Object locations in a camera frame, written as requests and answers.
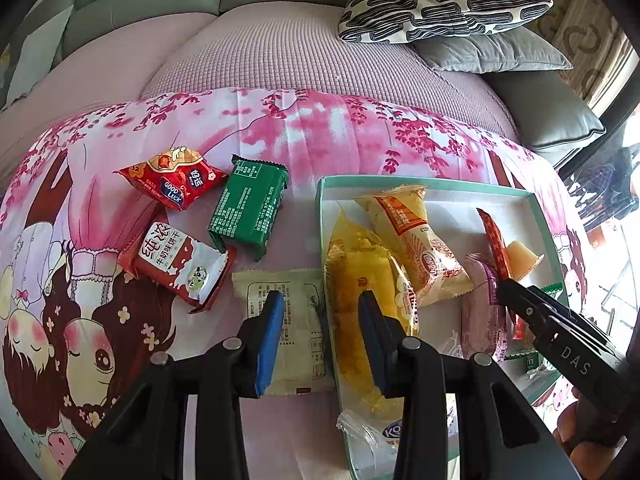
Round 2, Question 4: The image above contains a white box with green rim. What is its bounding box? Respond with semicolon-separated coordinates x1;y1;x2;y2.
316;175;576;480

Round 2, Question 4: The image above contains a black and white patterned pillow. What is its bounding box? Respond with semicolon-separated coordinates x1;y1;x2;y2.
339;0;555;45

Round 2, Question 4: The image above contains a dark furniture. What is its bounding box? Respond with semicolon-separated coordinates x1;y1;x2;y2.
562;144;640;223

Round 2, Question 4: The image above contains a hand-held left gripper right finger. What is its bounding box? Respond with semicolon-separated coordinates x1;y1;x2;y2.
357;290;563;480

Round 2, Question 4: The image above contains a grey pillow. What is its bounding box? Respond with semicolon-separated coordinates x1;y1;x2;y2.
414;27;573;75

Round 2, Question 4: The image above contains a pale cream snack packet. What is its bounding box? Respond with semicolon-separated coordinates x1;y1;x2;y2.
231;269;335;396

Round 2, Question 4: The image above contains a light grey cushion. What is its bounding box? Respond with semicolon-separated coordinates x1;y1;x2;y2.
5;5;75;106

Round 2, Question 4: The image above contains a pink textured sofa cover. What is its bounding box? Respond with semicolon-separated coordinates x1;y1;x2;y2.
0;2;516;181

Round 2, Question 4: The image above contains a beige patterned curtain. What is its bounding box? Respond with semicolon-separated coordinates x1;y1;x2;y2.
530;0;632;106

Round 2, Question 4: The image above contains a clear white bun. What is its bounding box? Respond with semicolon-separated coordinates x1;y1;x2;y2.
336;330;468;453

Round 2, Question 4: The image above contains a yellow jelly cup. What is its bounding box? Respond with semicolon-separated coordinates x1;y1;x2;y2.
505;241;545;283

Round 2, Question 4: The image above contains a dark green biscuit packet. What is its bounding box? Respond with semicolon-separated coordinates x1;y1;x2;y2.
207;155;290;262

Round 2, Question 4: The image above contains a yellow cake packet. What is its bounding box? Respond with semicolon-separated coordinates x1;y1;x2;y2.
324;207;418;411

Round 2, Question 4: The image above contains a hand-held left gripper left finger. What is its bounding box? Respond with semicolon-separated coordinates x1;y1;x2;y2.
62;290;286;480

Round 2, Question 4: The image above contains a person's right hand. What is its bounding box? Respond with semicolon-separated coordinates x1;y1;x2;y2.
552;387;626;466

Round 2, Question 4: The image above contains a long red snack packet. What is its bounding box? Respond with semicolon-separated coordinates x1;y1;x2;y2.
476;207;526;341

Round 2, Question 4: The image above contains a dark red milk biscuit packet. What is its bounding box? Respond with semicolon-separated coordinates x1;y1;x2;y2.
117;220;237;315

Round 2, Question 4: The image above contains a purple cake packet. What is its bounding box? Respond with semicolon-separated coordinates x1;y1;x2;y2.
460;254;511;363

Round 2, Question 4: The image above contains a red pillow-shaped snack packet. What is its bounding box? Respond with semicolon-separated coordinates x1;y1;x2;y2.
114;146;228;211

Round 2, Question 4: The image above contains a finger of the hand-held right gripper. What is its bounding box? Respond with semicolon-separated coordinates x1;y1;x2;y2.
496;278;568;342

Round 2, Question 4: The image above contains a pink printed blanket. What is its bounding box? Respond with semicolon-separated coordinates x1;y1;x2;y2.
0;87;591;480

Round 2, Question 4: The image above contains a yellow and red bread packet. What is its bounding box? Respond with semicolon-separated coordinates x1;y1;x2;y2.
354;185;475;307

